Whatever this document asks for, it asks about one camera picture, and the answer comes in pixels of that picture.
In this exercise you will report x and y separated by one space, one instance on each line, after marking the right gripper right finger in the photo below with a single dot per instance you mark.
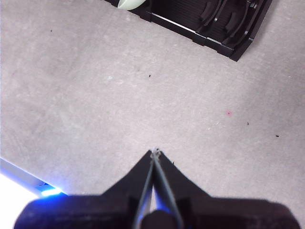
214 214

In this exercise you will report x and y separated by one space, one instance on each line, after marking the pale green round plate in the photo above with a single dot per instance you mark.
129 4

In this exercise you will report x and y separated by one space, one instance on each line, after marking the black plastic plate rack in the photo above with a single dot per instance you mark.
207 38

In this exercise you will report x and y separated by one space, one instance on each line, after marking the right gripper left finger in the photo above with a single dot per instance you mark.
95 212

